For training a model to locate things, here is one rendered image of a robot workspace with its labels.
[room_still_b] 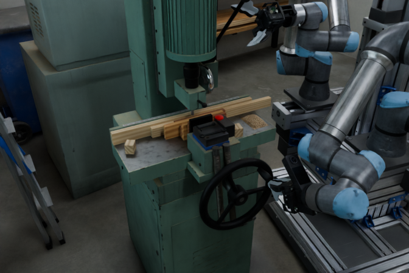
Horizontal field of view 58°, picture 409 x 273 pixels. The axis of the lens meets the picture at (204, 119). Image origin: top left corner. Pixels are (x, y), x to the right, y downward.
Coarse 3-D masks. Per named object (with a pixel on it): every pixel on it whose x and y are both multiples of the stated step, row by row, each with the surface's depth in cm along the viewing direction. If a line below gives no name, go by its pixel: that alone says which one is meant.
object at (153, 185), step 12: (120, 120) 169; (132, 120) 169; (252, 156) 145; (252, 168) 149; (156, 180) 132; (180, 180) 133; (192, 180) 136; (156, 192) 132; (168, 192) 133; (180, 192) 136; (192, 192) 139
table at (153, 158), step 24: (240, 120) 149; (264, 120) 149; (120, 144) 134; (144, 144) 134; (168, 144) 134; (240, 144) 139; (144, 168) 123; (168, 168) 128; (192, 168) 127; (240, 168) 131
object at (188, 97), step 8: (176, 80) 142; (184, 80) 142; (176, 88) 142; (184, 88) 136; (200, 88) 136; (176, 96) 144; (184, 96) 136; (192, 96) 133; (200, 96) 135; (184, 104) 138; (192, 104) 134; (200, 104) 136
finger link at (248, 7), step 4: (236, 4) 124; (244, 4) 123; (248, 4) 122; (252, 4) 122; (232, 8) 124; (244, 8) 124; (248, 8) 124; (252, 8) 124; (256, 8) 124; (240, 12) 125; (244, 12) 125; (248, 12) 125; (252, 12) 125; (256, 12) 125; (248, 16) 126
